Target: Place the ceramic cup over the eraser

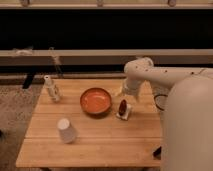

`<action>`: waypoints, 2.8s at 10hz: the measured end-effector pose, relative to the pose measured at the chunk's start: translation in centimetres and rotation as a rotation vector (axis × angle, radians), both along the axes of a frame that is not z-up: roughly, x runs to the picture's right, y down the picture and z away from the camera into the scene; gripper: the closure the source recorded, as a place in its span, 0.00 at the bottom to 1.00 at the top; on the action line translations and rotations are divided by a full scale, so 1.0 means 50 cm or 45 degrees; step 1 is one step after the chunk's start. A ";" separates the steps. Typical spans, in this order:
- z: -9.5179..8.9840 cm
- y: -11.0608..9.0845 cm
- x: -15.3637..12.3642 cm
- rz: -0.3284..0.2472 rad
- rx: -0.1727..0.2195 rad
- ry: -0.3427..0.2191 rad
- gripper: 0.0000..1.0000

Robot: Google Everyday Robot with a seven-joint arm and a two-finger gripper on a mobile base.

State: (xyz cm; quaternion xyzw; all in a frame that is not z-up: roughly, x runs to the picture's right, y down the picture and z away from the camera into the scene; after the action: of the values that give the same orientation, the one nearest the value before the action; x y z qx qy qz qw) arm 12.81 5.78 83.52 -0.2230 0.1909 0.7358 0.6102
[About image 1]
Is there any brown oval object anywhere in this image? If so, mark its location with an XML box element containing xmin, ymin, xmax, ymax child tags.
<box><xmin>119</xmin><ymin>99</ymin><xmax>127</xmax><ymax>116</ymax></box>

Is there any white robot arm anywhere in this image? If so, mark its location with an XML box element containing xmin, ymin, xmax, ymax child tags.
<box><xmin>121</xmin><ymin>57</ymin><xmax>213</xmax><ymax>171</ymax></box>

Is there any orange bowl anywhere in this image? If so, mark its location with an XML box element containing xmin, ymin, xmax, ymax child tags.
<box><xmin>80</xmin><ymin>87</ymin><xmax>111</xmax><ymax>116</ymax></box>

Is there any grey horizontal rail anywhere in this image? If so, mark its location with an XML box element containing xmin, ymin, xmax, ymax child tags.
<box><xmin>0</xmin><ymin>49</ymin><xmax>213</xmax><ymax>66</ymax></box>

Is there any wooden table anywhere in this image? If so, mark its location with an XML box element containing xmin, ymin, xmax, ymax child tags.
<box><xmin>16</xmin><ymin>79</ymin><xmax>161</xmax><ymax>168</ymax></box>

